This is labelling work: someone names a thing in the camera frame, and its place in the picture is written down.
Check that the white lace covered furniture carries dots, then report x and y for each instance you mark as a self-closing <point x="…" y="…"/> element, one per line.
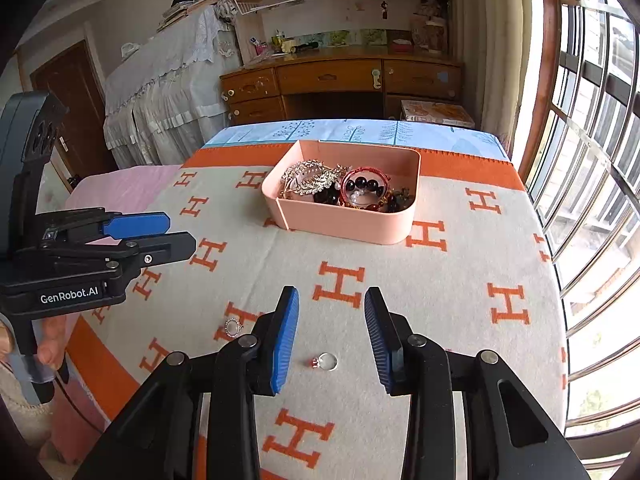
<point x="165" y="85"/>

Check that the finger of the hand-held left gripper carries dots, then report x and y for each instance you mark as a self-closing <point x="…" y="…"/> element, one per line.
<point x="170" y="246"/>
<point x="137" y="225"/>

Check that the brown wooden door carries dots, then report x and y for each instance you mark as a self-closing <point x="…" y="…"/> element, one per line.
<point x="70" y="95"/>

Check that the wooden bookshelf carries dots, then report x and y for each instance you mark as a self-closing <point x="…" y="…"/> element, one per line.
<point x="340" y="15"/>

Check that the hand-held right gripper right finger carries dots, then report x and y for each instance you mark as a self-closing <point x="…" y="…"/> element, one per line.
<point x="377" y="340"/>

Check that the hanging keys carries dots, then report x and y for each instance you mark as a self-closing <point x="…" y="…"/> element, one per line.
<point x="384" y="10"/>

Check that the light blue printed tablecloth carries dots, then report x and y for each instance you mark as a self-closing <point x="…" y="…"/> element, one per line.
<point x="350" y="132"/>

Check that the metal window grille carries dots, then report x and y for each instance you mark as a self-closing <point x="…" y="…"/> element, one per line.
<point x="590" y="160"/>

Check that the wooden desk with drawers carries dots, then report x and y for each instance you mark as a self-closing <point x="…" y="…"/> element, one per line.
<point x="325" y="77"/>

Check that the orange and grey patterned blanket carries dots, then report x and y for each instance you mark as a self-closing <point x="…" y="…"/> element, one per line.
<point x="425" y="335"/>

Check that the pink pen holder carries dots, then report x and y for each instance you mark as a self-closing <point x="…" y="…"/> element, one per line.
<point x="259" y="49"/>

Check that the pink bed sheet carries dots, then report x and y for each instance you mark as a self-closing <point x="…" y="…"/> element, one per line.
<point x="130" y="185"/>

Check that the beige curtain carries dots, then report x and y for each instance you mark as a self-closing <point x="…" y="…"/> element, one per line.
<point x="490" y="50"/>

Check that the floral canister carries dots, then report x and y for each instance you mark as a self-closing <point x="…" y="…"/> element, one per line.
<point x="430" y="30"/>

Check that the person's left hand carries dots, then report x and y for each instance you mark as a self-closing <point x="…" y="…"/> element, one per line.
<point x="52" y="342"/>

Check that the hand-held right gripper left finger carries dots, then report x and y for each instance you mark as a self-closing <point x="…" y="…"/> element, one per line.
<point x="285" y="340"/>

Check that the pink plastic box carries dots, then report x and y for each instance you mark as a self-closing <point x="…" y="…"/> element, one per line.
<point x="345" y="222"/>

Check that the pile of books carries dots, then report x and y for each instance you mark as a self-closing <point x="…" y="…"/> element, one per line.
<point x="190" y="7"/>

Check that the black flashlight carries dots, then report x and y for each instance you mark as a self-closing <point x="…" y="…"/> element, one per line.
<point x="305" y="48"/>

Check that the silver leaf hair comb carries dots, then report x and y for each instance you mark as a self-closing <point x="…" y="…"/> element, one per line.
<point x="310" y="177"/>

